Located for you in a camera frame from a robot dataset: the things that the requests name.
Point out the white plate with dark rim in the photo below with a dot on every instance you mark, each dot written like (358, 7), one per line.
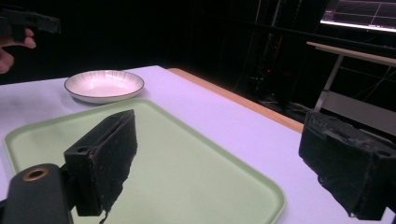
(104, 84)

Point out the computer monitor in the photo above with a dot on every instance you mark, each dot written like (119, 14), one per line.
(359, 14)

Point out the light green plastic tray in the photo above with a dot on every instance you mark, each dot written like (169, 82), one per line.
(174, 168)

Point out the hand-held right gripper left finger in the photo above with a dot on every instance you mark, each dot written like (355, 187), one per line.
(102, 161)

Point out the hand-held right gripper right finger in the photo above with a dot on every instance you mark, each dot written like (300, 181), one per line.
(345, 168)

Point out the white desk with metal frame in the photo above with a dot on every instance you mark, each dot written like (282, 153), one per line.
(358, 93)

